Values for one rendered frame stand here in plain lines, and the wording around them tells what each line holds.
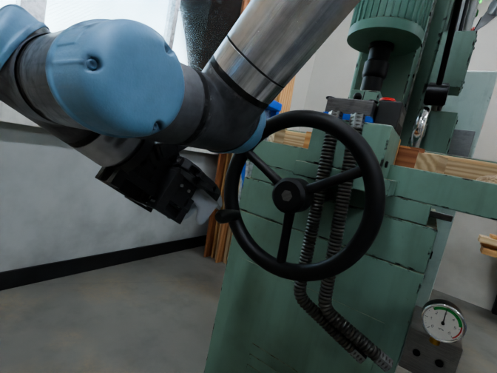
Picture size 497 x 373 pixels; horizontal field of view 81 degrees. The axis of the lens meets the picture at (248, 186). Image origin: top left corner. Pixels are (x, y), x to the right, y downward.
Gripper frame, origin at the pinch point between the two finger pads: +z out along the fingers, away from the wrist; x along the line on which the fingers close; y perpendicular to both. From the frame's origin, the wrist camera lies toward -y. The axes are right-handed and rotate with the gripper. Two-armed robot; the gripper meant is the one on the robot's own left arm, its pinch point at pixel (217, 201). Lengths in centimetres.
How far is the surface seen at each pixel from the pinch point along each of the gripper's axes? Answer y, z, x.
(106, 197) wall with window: 0, 57, -125
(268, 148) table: -21.2, 15.0, -6.0
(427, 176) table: -21.2, 17.0, 28.3
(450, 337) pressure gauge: 3.8, 24.0, 37.0
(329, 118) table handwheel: -17.2, -2.9, 15.2
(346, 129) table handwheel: -16.1, -2.2, 18.1
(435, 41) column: -72, 28, 20
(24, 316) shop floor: 60, 41, -100
